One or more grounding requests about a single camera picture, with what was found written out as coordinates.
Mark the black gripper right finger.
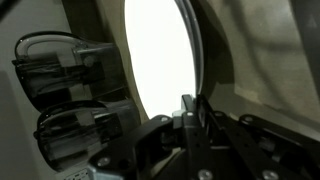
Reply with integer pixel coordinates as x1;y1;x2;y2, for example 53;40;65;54
197;94;320;180

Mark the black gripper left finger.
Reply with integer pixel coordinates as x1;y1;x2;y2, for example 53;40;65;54
89;94;211;180

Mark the white round dinner plate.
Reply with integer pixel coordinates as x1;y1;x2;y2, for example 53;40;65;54
124;0;205;119

